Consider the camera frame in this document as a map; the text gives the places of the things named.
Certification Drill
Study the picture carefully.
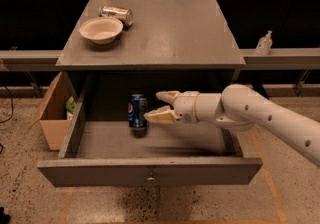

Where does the grey wooden cabinet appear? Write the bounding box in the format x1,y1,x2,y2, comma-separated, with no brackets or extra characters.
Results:
57,0,244,112

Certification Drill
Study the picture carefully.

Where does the black cable on floor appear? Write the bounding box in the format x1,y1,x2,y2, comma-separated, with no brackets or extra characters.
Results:
0,84,15,154

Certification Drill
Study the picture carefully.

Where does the cardboard box on floor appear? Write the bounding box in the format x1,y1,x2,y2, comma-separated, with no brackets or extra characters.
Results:
30,72,72,151

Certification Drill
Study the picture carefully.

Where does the open grey top drawer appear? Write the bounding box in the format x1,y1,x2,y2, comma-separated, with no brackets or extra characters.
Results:
38,77,262,187

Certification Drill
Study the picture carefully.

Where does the green item in box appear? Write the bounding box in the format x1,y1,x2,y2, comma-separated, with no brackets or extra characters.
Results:
65,97,76,114

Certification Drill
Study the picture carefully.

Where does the white paper bowl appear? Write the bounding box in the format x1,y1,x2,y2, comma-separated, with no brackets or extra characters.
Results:
79,17,123,45

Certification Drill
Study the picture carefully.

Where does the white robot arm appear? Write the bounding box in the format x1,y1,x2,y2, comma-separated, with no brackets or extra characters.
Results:
144,84,320,166

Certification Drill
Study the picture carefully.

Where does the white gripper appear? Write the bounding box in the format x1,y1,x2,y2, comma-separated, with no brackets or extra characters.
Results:
144,91,199,124

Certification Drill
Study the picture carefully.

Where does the silver can lying down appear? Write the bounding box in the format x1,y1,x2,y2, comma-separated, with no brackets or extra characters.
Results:
99,6,133,27

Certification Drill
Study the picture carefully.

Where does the metal drawer knob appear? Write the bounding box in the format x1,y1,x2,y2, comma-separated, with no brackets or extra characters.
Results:
147,176,156,183

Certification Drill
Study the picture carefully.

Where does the blue pepsi can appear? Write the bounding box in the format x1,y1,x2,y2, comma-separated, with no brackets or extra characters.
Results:
128,94,148,129

